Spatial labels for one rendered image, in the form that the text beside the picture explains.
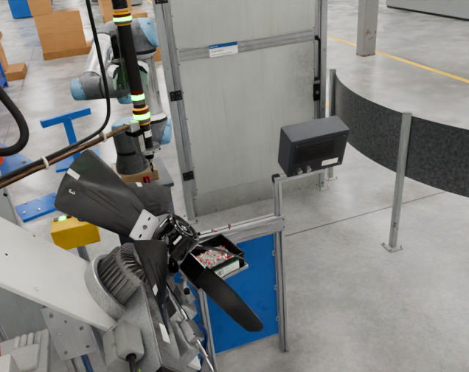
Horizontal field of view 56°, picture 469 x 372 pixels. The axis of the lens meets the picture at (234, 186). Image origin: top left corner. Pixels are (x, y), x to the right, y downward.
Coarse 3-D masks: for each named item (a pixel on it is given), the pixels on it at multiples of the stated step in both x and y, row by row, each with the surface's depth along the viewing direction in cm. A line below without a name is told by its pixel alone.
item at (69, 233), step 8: (72, 216) 168; (56, 224) 164; (64, 224) 163; (72, 224) 163; (80, 224) 163; (88, 224) 163; (56, 232) 160; (64, 232) 161; (72, 232) 162; (80, 232) 163; (88, 232) 164; (96, 232) 165; (56, 240) 162; (64, 240) 163; (72, 240) 164; (80, 240) 165; (88, 240) 166; (96, 240) 167; (64, 248) 164; (72, 248) 165
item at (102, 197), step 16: (80, 160) 118; (96, 160) 122; (64, 176) 112; (80, 176) 115; (96, 176) 118; (112, 176) 122; (64, 192) 110; (80, 192) 114; (96, 192) 117; (112, 192) 120; (128, 192) 124; (64, 208) 109; (80, 208) 112; (96, 208) 115; (112, 208) 119; (128, 208) 122; (96, 224) 115; (112, 224) 118; (128, 224) 121
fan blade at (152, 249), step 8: (136, 240) 96; (144, 240) 100; (152, 240) 104; (160, 240) 110; (136, 248) 94; (144, 248) 98; (152, 248) 102; (160, 248) 108; (144, 256) 96; (152, 256) 100; (160, 256) 106; (144, 264) 94; (152, 264) 99; (160, 264) 104; (152, 272) 97; (160, 272) 103; (168, 272) 116; (152, 280) 96; (160, 280) 101; (152, 288) 94; (160, 288) 100; (160, 296) 99; (160, 304) 97; (160, 312) 96; (168, 328) 100
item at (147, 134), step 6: (114, 0) 104; (120, 0) 104; (126, 0) 105; (114, 6) 104; (120, 6) 104; (126, 6) 105; (144, 126) 119; (144, 132) 120; (150, 132) 121; (144, 138) 121; (150, 138) 122; (150, 144) 122; (150, 156) 124
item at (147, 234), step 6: (144, 210) 125; (144, 216) 125; (150, 216) 127; (138, 222) 124; (144, 222) 125; (150, 222) 126; (156, 222) 127; (138, 228) 123; (150, 228) 126; (132, 234) 122; (138, 234) 123; (144, 234) 124; (150, 234) 126
